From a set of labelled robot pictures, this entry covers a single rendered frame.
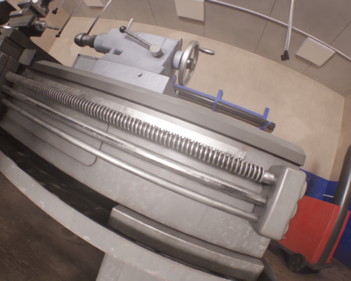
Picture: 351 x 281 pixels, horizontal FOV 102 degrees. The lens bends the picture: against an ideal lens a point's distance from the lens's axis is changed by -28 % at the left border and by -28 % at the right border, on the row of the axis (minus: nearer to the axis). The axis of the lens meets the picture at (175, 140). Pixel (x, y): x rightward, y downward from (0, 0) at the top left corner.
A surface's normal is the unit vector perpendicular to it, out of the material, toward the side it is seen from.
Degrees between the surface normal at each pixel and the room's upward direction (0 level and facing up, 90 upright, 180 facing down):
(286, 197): 90
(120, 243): 90
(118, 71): 90
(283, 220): 90
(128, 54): 66
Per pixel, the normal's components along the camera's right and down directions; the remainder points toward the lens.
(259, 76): -0.13, -0.13
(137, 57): 0.04, -0.49
